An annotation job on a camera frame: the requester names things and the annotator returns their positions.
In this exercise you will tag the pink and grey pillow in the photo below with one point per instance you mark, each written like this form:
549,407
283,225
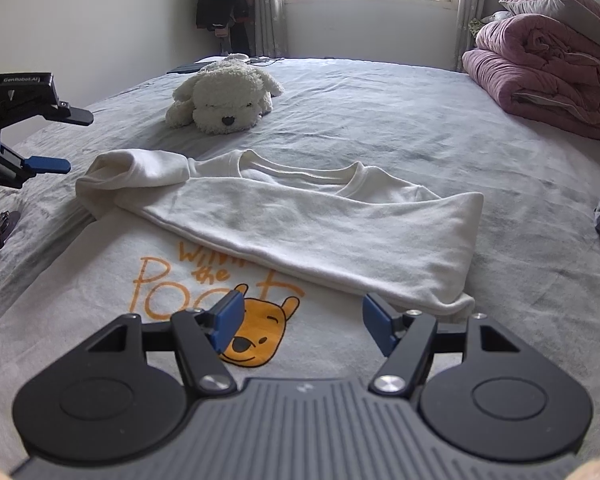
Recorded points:
565,7

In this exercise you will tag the grey bed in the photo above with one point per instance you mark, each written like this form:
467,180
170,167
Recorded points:
405,125

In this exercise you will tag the white printed sweatshirt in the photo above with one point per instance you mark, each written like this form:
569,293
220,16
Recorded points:
305,220

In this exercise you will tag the green patterned cloth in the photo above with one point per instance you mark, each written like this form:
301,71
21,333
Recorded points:
477,25

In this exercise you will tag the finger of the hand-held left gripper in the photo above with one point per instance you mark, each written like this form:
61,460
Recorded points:
72,115
45,165

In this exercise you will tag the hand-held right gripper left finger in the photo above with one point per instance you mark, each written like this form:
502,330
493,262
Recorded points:
228,322

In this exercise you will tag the black tablet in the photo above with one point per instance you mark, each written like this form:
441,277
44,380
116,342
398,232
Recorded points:
182,68

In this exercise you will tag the pink folded quilt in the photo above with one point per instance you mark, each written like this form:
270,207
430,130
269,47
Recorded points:
545,75

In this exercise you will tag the white plush dog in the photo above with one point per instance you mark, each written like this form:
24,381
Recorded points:
220,95

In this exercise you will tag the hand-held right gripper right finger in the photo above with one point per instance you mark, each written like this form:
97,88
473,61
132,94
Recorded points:
380,322

